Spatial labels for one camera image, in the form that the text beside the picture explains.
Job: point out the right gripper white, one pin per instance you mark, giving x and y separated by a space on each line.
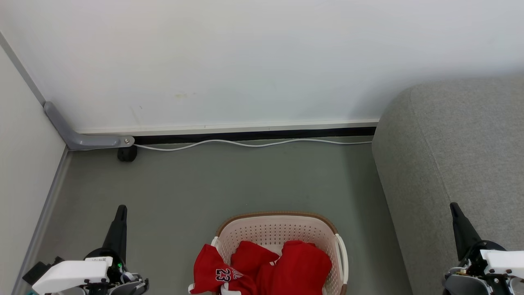
505 262

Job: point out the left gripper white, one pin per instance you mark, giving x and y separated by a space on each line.
73 272

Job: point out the plain red garment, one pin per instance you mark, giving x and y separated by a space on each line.
303 266

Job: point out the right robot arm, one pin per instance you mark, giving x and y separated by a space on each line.
466 284

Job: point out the grey fabric sofa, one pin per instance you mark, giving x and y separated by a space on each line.
450 143

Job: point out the black caster wheel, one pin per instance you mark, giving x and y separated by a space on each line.
127 153

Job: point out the grey metal partition foot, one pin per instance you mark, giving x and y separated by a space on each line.
82 141

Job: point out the white perforated laundry basket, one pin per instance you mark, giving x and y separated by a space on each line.
278 231

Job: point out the grey partition frame rail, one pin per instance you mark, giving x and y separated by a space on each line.
41 221
22 67

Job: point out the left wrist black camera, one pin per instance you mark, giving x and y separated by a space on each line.
37 272

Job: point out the white wall skirting strip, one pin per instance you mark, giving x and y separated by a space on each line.
229 128

